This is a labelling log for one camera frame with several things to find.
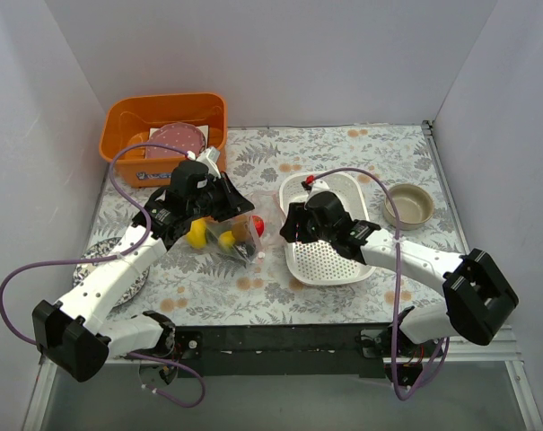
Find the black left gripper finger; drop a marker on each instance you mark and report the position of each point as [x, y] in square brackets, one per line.
[227, 201]
[149, 205]

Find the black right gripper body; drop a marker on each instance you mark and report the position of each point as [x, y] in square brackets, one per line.
[295, 225]

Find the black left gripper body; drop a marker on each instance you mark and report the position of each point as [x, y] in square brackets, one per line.
[226, 200]

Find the brown kiwi fruit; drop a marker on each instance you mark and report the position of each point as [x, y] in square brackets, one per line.
[241, 231]

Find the red apple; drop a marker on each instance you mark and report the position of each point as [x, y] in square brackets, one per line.
[258, 224]

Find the clear zip top bag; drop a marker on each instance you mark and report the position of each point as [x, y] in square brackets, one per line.
[267, 206]

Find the green lime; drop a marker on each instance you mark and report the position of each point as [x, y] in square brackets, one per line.
[226, 240]

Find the white perforated plastic basket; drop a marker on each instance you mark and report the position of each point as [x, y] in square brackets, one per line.
[316, 263]

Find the yellow mango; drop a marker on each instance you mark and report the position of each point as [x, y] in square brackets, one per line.
[196, 236]

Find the dark brown chocolate cube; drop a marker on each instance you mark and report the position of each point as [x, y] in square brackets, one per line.
[246, 251]

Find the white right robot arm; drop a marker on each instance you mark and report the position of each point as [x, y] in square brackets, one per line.
[477, 298]

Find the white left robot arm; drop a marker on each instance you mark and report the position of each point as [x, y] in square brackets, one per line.
[73, 332]

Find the blue floral plate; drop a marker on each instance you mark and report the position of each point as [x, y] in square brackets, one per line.
[100, 249]

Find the pink polka dot plate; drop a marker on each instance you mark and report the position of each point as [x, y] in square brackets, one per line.
[182, 136]

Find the beige ceramic bowl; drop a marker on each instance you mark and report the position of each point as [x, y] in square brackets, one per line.
[415, 206]

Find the floral patterned table mat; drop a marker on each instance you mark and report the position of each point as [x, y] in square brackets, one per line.
[195, 288]

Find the orange plastic tub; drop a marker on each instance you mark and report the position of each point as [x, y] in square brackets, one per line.
[133, 120]

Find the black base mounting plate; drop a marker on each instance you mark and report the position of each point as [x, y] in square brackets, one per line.
[261, 350]

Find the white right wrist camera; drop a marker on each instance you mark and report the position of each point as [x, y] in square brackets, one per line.
[314, 186]

